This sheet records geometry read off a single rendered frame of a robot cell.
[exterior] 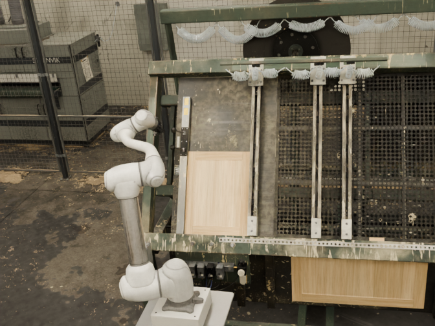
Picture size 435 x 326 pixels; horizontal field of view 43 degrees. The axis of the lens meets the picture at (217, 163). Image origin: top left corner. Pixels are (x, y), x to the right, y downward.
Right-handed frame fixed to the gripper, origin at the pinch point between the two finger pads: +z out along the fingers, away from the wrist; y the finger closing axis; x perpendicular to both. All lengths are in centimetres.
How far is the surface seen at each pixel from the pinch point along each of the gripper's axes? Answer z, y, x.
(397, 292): 56, 102, 157
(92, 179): 266, 0, -171
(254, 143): 9, 8, 63
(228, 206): 14, 49, 46
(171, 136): 20.2, -0.4, 1.4
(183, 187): 11.2, 37.1, 14.3
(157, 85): 10.0, -34.8, -8.0
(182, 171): 11.1, 26.0, 13.3
